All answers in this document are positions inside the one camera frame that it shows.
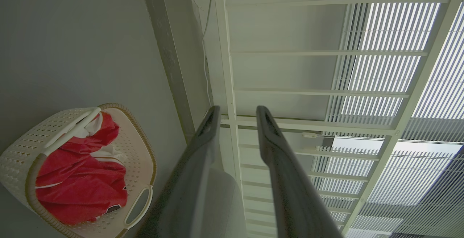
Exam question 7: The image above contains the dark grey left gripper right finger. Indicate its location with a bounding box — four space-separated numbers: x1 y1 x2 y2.
256 106 343 238

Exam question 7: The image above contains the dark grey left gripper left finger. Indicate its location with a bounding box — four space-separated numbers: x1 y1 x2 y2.
138 106 221 238

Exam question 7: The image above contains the white laundry basket brown rim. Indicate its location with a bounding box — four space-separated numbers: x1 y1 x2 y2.
0 103 157 238

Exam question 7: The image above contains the red and white jersey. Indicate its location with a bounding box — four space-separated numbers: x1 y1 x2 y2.
35 112 128 226

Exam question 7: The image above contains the white window blind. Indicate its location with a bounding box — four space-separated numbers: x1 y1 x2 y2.
311 135 464 238
324 0 464 139

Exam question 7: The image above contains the white metal railing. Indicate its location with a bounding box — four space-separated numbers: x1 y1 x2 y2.
212 0 464 238

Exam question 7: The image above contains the grey cable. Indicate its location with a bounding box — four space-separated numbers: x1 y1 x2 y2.
202 0 215 105

